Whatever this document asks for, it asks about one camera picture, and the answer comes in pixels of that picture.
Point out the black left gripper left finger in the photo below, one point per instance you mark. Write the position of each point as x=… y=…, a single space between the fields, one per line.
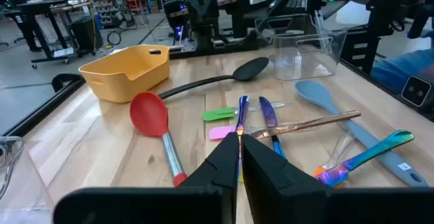
x=210 y=183

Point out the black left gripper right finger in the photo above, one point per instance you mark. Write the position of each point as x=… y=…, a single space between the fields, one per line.
x=271 y=183

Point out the iridescent metal knife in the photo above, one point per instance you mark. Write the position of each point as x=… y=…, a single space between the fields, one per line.
x=268 y=113

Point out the black solid nylon spoon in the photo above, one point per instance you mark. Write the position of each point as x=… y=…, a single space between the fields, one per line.
x=251 y=68

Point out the iridescent metal fork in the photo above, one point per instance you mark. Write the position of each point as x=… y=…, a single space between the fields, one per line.
x=242 y=112

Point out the grey-blue silicone spoon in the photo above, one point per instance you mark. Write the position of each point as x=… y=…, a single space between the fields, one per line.
x=315 y=93

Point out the iridescent metal spoon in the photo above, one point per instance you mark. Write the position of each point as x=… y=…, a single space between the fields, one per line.
x=373 y=151

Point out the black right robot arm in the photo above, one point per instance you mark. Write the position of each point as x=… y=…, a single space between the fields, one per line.
x=203 y=40

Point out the black computer tower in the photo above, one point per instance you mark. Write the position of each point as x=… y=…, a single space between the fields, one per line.
x=173 y=17

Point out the yellow plastic bin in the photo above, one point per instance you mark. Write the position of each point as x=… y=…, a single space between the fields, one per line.
x=129 y=81

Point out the clear plastic bin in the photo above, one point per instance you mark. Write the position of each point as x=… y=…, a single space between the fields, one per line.
x=305 y=64
x=20 y=183

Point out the black floor box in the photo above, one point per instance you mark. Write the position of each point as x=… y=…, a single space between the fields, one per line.
x=84 y=34

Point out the black wheeled desk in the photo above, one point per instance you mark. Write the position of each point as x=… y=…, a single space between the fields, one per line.
x=40 y=6

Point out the person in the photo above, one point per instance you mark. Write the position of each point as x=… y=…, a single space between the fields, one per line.
x=400 y=69

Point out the black equipment stand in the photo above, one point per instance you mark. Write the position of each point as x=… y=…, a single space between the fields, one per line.
x=376 y=13

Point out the white table-level camera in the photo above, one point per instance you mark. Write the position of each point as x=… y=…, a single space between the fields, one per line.
x=416 y=91

